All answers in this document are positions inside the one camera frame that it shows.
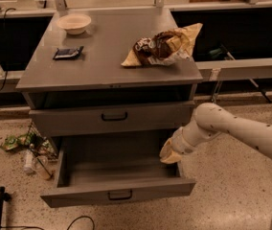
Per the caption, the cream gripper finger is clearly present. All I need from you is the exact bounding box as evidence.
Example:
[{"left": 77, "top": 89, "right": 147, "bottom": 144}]
[
  {"left": 159, "top": 138, "right": 173, "bottom": 159},
  {"left": 160, "top": 149, "right": 182, "bottom": 164}
]

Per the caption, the grey drawer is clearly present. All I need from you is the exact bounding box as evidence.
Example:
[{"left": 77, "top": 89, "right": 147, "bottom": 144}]
[
  {"left": 30, "top": 101, "right": 194, "bottom": 137},
  {"left": 41, "top": 130, "right": 195, "bottom": 208}
]

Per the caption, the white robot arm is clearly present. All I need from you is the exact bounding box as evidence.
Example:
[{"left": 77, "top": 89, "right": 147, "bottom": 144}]
[{"left": 159, "top": 103, "right": 272, "bottom": 230}]

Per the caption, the grey top drawer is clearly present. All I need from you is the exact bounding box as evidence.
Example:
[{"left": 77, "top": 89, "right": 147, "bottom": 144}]
[{"left": 30, "top": 101, "right": 194, "bottom": 137}]

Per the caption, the grey drawer cabinet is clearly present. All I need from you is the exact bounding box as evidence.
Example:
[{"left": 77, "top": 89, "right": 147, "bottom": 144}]
[{"left": 17, "top": 9, "right": 202, "bottom": 149}]

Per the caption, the brown yellow chip bag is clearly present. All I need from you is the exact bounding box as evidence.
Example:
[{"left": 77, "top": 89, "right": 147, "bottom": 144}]
[{"left": 122, "top": 23, "right": 203, "bottom": 67}]

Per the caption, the clear plastic cup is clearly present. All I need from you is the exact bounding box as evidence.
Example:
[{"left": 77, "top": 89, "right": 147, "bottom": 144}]
[{"left": 32, "top": 156, "right": 52, "bottom": 180}]

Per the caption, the green snack bag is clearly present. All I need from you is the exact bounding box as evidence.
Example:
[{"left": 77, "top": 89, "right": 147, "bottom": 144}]
[{"left": 0, "top": 133, "right": 35, "bottom": 151}]

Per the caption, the white plastic bottle on floor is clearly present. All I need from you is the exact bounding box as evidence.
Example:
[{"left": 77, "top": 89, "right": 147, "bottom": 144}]
[{"left": 23, "top": 149, "right": 34, "bottom": 174}]

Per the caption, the dark blue snack packet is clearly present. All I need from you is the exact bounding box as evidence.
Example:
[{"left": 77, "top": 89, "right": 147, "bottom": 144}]
[{"left": 53, "top": 46, "right": 83, "bottom": 60}]

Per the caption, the beige paper bowl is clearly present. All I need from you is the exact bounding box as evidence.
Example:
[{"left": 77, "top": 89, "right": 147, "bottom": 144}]
[{"left": 57, "top": 14, "right": 91, "bottom": 35}]

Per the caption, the green object behind rail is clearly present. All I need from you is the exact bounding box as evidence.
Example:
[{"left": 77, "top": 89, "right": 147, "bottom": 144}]
[{"left": 208, "top": 48, "right": 225, "bottom": 60}]

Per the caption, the grey metal rail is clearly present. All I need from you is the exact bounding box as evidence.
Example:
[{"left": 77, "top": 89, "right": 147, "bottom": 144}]
[{"left": 196, "top": 58, "right": 272, "bottom": 81}]

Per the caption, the black floor cable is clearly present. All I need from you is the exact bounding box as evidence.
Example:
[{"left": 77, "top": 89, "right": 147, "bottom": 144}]
[{"left": 0, "top": 215, "right": 96, "bottom": 230}]

